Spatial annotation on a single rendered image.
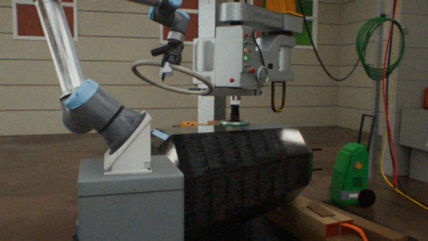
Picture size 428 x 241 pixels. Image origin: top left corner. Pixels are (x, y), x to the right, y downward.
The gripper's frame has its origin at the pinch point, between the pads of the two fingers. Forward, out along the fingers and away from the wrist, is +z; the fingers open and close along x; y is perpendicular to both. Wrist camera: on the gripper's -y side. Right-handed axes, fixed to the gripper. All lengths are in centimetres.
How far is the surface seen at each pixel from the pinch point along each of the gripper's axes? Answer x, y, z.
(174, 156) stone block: 50, 7, 34
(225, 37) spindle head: 60, 18, -54
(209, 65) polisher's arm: 136, 0, -58
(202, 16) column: 132, -17, -101
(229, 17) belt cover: 51, 19, -65
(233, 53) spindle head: 60, 26, -44
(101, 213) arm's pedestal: -48, 6, 70
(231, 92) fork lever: 64, 31, -18
